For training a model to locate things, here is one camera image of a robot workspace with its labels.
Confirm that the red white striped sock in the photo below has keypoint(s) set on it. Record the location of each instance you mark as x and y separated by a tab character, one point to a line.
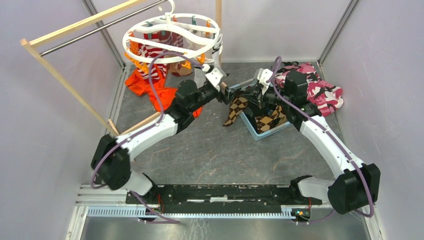
152	56

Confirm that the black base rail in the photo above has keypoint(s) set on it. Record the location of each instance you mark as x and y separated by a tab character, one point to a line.
173	203

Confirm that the white round clip hanger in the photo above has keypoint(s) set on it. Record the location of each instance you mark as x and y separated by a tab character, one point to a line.
192	35

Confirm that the pink camouflage trousers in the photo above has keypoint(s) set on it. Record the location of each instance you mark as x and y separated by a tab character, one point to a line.
326	96

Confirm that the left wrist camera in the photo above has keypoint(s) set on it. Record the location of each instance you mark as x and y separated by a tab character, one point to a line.
214	75

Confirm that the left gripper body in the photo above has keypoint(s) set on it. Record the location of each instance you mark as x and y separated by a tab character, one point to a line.
221	96

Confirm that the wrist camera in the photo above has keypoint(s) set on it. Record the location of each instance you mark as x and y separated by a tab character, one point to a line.
264	77
214	75

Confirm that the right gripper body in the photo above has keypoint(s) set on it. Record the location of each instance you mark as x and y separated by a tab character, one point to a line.
269	97

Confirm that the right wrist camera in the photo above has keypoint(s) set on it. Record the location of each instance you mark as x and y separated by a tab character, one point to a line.
264	77

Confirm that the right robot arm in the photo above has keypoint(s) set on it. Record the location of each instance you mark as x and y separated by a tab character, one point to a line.
356	184

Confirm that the metal hanging rod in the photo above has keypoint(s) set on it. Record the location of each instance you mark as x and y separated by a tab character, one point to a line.
101	28

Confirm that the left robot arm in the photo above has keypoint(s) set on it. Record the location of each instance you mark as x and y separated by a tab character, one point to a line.
113	155

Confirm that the white sock with black stripes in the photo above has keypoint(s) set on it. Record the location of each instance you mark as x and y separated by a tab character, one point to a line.
212	58

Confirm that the orange cloth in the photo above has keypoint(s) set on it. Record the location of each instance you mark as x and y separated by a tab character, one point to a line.
159	94

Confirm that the brown argyle sock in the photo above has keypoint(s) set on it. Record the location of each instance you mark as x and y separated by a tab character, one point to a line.
274	118
236	107

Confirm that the light blue laundry basket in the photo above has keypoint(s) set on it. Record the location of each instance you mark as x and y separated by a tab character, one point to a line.
252	111

